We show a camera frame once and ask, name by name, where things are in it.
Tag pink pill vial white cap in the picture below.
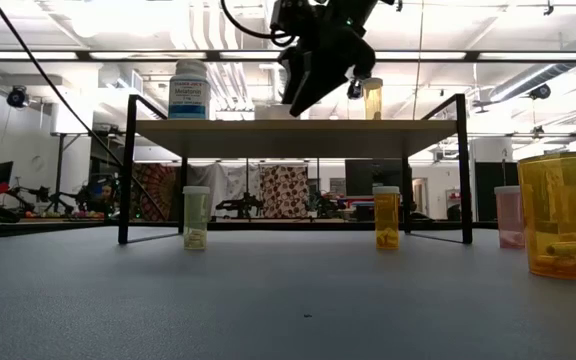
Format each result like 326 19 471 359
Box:
493 185 526 250

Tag black metal table frame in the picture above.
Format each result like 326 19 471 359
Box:
0 218 500 239

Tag blue-grey table mat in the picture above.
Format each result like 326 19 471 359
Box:
0 227 576 360

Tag black dome camera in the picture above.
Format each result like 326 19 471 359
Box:
6 84 30 110
527 82 553 101

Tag mandala pattern tapestry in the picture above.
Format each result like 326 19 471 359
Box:
131 162 182 222

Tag orange pill vial white cap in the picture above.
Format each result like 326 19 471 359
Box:
372 185 401 251

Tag small white bottle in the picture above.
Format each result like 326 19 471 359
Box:
182 185 212 252

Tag black background monitor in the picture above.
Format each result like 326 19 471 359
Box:
344 158 405 197

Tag person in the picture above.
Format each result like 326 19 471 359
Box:
90 180 119 217

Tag grey hanging cloth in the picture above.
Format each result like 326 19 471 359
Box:
186 162 262 221

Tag black horizontal beam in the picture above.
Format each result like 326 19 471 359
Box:
0 49 576 63

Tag black partition panel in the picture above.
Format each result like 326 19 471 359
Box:
474 161 519 223

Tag pale yellow pill vial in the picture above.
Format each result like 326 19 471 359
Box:
361 76 385 121

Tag wooden shelf black metal legs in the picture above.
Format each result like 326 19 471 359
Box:
117 93 474 246

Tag thin black cable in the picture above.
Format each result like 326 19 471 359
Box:
0 0 125 169

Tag brown floral hanging cloth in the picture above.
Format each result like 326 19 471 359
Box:
259 164 311 220

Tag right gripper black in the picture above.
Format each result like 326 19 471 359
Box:
271 0 377 118

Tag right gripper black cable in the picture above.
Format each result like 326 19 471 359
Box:
219 0 297 49

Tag amber pill bottle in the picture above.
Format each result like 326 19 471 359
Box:
516 149 576 283

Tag white melatonin bottle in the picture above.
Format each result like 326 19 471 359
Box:
167 58 213 121

